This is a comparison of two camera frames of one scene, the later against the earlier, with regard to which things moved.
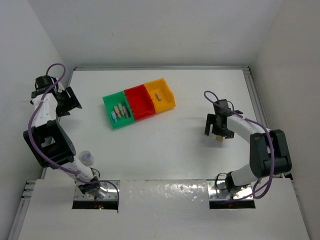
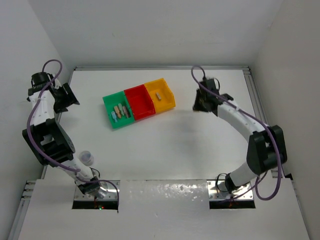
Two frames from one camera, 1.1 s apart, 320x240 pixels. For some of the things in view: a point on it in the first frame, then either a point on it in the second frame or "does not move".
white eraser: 158,95 does not move
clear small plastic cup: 86,157 does not move
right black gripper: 212,120 to 197,106
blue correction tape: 114,116 does not move
